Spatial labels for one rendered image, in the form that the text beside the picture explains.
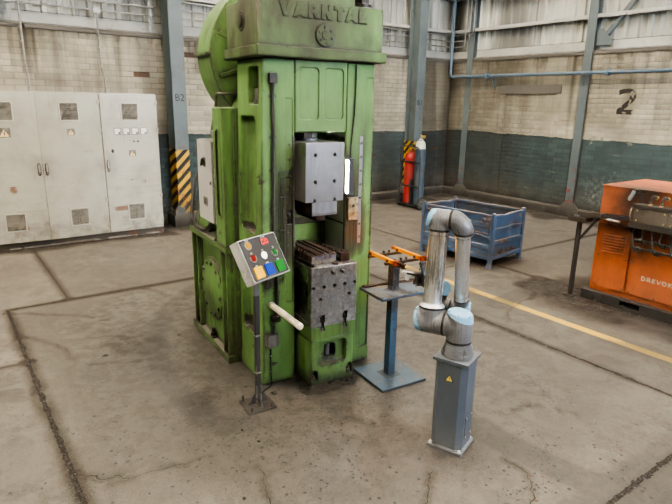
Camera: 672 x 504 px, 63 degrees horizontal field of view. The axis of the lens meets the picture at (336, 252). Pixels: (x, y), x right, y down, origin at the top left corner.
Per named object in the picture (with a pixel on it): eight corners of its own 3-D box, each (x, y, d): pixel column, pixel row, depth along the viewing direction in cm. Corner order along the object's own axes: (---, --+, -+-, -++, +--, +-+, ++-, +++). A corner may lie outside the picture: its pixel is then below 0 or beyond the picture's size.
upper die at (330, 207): (336, 214, 386) (337, 200, 384) (311, 216, 376) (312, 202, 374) (308, 204, 421) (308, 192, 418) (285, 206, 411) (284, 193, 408)
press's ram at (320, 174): (353, 199, 391) (354, 142, 380) (305, 203, 371) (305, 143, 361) (324, 190, 425) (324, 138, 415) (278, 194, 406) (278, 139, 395)
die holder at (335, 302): (355, 319, 410) (357, 261, 398) (310, 329, 391) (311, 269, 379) (318, 296, 456) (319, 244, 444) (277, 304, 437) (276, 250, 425)
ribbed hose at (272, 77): (283, 321, 395) (281, 72, 351) (273, 323, 391) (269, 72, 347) (280, 319, 399) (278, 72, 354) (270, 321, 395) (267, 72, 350)
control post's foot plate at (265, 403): (278, 407, 377) (278, 395, 374) (248, 416, 366) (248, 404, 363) (265, 393, 394) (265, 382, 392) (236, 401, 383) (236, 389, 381)
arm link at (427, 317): (439, 338, 319) (451, 210, 306) (410, 332, 327) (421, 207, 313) (446, 331, 333) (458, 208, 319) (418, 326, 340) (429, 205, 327)
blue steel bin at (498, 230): (522, 259, 753) (528, 207, 735) (489, 269, 702) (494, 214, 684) (451, 242, 839) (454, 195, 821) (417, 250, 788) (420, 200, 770)
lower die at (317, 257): (335, 262, 396) (336, 251, 393) (311, 266, 386) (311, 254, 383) (308, 249, 430) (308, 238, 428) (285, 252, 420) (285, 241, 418)
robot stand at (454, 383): (473, 440, 344) (481, 352, 328) (460, 458, 327) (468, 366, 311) (440, 428, 356) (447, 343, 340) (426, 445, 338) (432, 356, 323)
